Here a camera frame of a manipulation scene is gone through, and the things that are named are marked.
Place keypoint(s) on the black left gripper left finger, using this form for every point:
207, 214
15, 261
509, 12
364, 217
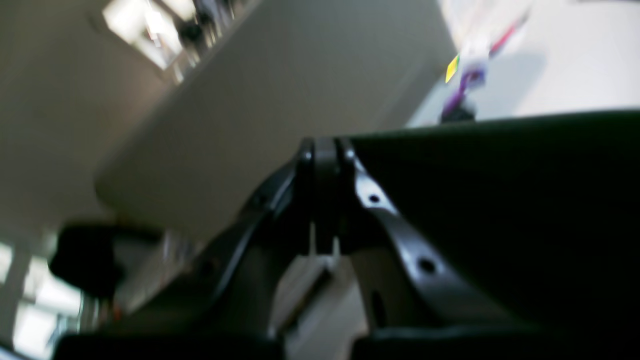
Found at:
218, 305

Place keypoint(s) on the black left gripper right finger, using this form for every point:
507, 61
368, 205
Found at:
417, 306

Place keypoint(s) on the dark green t-shirt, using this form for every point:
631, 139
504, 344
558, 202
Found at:
540, 213

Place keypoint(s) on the white table divider panel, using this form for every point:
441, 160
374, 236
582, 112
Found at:
285, 71

